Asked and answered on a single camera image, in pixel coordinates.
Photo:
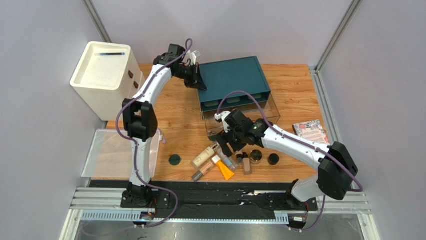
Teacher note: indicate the clear acrylic drawer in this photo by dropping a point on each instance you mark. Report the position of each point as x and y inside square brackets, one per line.
[264, 107]

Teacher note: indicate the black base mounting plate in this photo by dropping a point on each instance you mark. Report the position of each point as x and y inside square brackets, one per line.
[272, 201]

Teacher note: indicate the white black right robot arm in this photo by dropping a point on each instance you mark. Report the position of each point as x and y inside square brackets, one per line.
[336, 170]

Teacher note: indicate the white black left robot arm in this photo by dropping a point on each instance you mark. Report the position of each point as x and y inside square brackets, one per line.
[140, 121]

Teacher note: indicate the floral pink palette box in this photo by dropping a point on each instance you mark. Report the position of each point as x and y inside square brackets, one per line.
[312, 131]

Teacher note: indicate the white storage cabinet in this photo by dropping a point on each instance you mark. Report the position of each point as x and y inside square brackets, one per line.
[106, 74]

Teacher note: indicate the aluminium rail frame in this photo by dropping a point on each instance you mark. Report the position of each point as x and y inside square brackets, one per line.
[103, 204]

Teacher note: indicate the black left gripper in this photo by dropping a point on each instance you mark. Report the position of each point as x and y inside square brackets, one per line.
[198, 83]

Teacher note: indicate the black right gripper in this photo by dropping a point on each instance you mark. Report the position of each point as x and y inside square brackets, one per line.
[228, 137]

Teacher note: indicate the orange tube white cap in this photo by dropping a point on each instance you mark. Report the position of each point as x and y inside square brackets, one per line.
[225, 171]

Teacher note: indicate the cream lotion bottle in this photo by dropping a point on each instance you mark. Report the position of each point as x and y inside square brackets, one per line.
[205, 155]

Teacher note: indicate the beige foundation bottle black cap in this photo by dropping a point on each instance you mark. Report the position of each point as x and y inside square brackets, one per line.
[246, 164]

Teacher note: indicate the pink foundation tube silver cap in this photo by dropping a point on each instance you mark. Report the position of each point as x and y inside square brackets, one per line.
[203, 171]

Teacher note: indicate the teal drawer organizer box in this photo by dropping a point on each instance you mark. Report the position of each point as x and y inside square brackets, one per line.
[223, 77]

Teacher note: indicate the clear plastic zip pouch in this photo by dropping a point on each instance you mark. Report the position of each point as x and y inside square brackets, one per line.
[110, 157]

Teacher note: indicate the dark green round compact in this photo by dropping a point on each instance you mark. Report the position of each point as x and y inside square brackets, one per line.
[174, 160]

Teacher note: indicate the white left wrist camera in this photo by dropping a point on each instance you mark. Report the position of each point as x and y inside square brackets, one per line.
[191, 57]

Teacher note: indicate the clear bottle blue liquid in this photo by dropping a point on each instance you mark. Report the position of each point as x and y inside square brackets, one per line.
[228, 161]

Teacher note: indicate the gold rim powder jar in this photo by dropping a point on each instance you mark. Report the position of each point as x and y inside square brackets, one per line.
[256, 156]

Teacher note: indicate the black round jar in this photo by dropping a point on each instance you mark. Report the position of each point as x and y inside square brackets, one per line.
[273, 159]

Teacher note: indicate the rose gold foundation bottle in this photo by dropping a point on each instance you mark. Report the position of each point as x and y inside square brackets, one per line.
[239, 157]

